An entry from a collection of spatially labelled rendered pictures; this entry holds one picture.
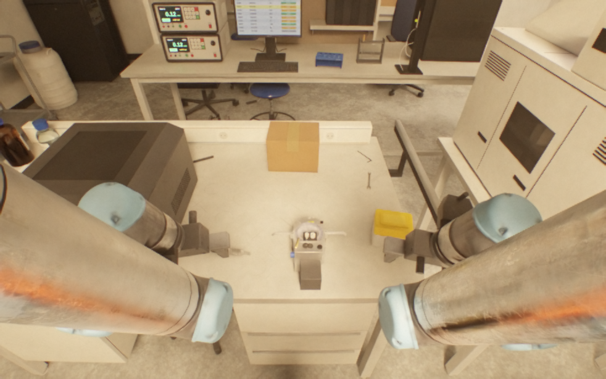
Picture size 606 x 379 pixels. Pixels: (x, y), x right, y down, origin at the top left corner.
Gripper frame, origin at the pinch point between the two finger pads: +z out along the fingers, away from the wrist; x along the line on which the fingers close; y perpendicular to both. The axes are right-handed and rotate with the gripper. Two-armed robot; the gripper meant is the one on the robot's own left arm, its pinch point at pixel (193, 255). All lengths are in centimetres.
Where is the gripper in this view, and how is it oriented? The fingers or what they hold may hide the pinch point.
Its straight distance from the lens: 73.3
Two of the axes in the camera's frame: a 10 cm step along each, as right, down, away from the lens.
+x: -9.9, 1.6, 0.0
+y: -1.5, -9.0, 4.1
